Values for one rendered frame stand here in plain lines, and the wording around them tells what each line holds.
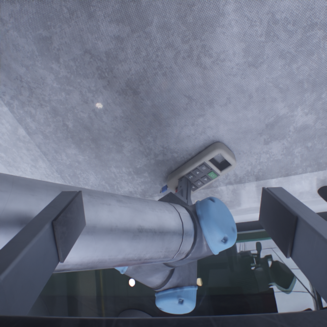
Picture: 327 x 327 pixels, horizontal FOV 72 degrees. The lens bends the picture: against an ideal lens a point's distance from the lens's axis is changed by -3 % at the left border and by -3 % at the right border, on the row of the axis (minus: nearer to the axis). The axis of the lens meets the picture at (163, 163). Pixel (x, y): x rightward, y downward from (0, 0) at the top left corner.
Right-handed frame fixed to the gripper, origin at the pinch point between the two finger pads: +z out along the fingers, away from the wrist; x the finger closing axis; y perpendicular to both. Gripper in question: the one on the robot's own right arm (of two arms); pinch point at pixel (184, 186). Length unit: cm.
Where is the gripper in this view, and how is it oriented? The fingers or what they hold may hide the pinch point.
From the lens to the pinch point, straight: 64.9
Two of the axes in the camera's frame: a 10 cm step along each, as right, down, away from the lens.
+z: 1.2, -6.3, 7.7
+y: 6.7, -5.2, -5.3
